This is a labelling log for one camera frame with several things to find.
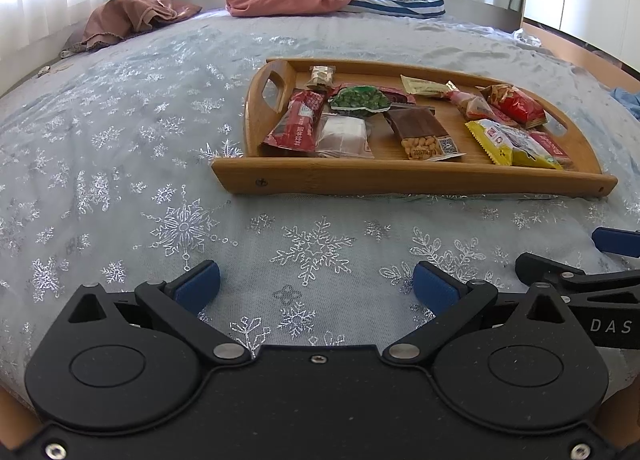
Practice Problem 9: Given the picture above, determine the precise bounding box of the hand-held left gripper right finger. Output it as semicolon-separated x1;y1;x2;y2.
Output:
381;260;572;367

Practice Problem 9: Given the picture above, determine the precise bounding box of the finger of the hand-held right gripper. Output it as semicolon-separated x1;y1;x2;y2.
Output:
591;227;640;256
515;253;640;348

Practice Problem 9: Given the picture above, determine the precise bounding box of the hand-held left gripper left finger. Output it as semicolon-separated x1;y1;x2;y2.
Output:
64;260;252;367

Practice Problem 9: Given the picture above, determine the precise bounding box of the wooden tray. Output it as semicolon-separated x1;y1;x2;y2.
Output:
211;58;618;198

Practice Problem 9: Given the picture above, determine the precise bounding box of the red crisp snack packet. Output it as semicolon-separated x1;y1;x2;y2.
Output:
480;84;548;129

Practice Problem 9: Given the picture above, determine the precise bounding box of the long red snack packet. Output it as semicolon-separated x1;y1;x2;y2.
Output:
258;89;326;153

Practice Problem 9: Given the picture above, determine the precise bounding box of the green pea snack packet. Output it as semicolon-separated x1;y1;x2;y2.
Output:
329;84;391;117

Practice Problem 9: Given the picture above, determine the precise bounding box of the light blue cloth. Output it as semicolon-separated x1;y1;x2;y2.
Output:
610;87;640;121

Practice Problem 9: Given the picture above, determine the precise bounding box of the snowflake bedspread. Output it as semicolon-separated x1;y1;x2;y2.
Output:
0;8;640;391

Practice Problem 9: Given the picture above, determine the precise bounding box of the yellow snack packet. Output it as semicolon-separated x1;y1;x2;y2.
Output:
465;119;563;170

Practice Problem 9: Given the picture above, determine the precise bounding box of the brown peanut snack packet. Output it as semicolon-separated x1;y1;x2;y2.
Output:
384;108;466;161

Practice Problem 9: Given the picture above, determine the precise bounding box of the white snack packet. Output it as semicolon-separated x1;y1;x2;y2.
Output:
316;113;375;159

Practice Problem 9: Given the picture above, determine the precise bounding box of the pink twisted snack packet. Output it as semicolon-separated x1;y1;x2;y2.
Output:
445;82;507;122

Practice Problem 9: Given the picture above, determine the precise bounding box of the pale green snack packet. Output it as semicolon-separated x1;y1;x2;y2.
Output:
400;74;452;98

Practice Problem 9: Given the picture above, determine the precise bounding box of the small beige snack packet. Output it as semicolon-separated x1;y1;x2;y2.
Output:
307;65;336;91

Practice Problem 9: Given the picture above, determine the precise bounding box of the dark brown headboard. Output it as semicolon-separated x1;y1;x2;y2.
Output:
444;0;522;32

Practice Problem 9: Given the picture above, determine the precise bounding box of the brown cloth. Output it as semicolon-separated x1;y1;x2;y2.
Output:
60;0;203;58

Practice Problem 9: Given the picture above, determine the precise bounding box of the wooden bed frame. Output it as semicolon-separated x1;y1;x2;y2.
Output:
515;20;640;91

